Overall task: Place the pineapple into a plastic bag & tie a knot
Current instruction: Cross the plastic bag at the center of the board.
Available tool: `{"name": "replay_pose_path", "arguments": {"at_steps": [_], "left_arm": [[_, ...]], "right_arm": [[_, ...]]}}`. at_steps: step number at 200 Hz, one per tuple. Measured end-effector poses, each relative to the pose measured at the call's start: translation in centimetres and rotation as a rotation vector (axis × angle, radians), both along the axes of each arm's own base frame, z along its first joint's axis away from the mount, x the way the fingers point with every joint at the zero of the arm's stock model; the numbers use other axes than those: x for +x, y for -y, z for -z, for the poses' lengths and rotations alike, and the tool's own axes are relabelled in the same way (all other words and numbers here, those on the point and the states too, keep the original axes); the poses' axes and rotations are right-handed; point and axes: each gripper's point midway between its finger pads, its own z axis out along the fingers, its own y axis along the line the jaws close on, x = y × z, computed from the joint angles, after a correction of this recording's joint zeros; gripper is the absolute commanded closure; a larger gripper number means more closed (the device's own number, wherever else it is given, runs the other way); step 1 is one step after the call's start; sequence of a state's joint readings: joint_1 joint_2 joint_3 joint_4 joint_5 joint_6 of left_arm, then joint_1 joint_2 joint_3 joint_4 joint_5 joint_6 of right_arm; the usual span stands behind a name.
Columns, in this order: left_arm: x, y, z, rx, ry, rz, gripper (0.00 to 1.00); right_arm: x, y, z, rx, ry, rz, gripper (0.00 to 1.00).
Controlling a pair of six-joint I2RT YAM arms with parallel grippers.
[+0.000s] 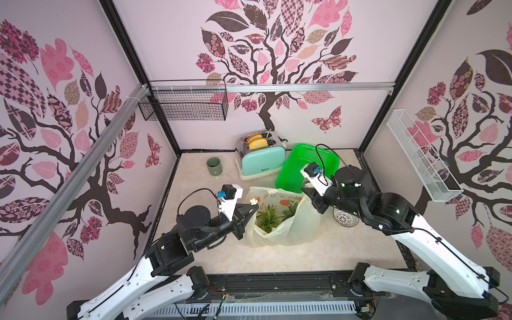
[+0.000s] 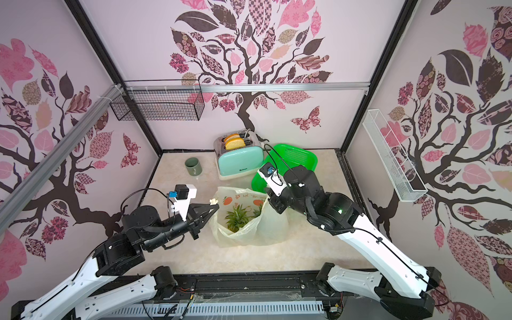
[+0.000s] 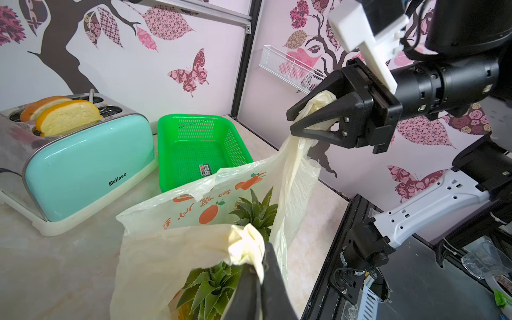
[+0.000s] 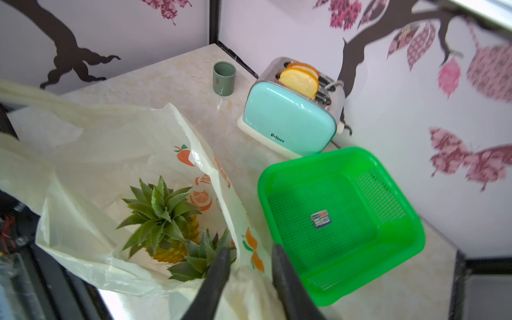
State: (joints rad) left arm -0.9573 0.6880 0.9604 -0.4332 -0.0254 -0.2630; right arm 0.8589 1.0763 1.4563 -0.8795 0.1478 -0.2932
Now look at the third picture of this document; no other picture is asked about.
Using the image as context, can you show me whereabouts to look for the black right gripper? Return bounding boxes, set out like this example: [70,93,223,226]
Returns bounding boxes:
[286,58,403,154]

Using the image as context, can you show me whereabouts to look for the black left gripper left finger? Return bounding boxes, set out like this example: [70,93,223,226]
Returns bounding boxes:
[222,265,262,320]

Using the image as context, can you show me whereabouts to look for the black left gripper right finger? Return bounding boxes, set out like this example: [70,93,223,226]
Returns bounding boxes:
[261,243,298,320]

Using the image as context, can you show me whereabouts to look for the large pineapple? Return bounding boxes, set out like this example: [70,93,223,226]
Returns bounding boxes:
[175,187,279,320]

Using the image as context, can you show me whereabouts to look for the cream plastic bag orange print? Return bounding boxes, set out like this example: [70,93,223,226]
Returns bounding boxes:
[109,89,337,320]

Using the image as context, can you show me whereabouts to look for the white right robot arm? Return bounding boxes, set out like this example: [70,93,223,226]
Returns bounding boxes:
[287,1,511,303]

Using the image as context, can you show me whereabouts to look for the green plastic basket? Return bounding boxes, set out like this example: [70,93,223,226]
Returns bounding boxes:
[157,114,253,193]

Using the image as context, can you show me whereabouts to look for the mint green toaster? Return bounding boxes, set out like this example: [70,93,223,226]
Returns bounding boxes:
[1,93,157,237]

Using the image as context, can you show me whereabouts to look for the front bread slice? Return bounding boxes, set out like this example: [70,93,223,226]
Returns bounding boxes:
[35,100,103,137]

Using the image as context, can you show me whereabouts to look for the bread slice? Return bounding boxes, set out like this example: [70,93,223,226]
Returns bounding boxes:
[20,96,71,122]
[35,100,103,137]

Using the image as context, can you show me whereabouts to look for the back bread slice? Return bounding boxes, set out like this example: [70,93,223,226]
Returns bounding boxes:
[20,96,71,122]

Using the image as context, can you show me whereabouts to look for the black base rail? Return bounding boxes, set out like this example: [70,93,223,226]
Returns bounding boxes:
[301,195,377,319]

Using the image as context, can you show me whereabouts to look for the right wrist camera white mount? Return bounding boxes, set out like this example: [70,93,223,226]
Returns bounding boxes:
[328,1,409,94]

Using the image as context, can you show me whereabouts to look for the aluminium frame bar back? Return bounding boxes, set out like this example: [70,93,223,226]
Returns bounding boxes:
[124,1,253,40]

